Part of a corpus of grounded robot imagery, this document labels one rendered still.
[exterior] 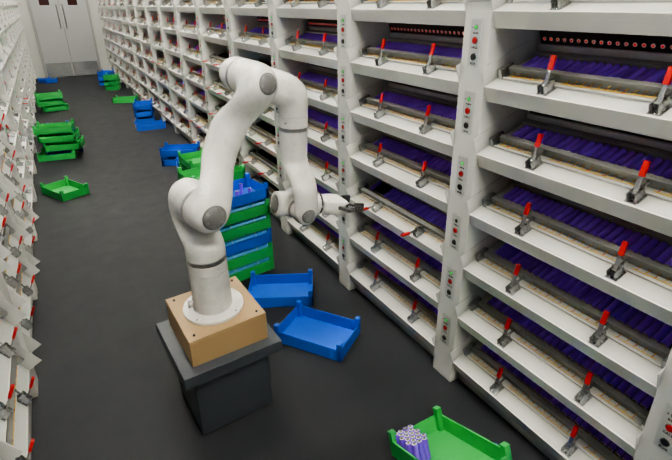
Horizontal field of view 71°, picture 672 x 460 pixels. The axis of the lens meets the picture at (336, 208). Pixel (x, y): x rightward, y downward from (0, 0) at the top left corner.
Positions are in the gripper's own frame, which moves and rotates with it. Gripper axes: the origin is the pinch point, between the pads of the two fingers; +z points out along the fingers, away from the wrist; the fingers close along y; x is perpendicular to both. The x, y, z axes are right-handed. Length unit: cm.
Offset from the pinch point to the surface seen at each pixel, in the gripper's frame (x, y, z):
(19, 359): -65, -28, -104
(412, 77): 46.8, 8.0, 7.9
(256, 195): -20, -67, -9
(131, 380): -77, -21, -69
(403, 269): -26.1, 6.3, 25.6
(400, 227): -8.2, 5.3, 19.9
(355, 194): -6.8, -30.3, 21.8
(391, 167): 12.4, -5.9, 18.6
